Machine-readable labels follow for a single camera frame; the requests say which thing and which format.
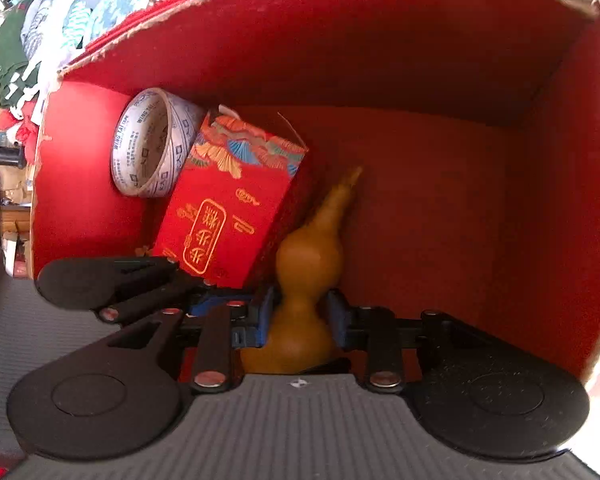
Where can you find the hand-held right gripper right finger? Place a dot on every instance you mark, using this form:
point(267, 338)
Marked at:
point(338, 320)

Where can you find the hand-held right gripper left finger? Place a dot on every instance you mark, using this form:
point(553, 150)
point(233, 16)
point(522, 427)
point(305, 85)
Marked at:
point(264, 320)

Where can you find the red gift box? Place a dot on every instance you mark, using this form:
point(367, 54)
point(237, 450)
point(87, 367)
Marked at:
point(230, 210)

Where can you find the red cloth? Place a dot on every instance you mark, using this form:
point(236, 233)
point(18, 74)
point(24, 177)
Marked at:
point(22, 132)

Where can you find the red cardboard box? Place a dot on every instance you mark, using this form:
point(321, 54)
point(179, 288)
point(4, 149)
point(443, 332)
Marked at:
point(430, 160)

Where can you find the blue patterned cloth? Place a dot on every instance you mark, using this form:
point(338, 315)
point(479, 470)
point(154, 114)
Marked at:
point(125, 0)

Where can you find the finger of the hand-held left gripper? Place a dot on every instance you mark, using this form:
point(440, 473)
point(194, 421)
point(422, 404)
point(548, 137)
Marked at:
point(207, 304)

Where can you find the brown gourd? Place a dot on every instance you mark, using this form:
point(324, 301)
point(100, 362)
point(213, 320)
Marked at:
point(307, 260)

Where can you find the green cloth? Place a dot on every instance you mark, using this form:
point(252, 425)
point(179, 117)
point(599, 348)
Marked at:
point(10, 55)

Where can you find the pile of clothes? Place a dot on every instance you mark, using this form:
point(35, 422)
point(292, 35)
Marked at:
point(55, 30)

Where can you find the printed tape roll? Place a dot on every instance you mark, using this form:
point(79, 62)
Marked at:
point(145, 145)

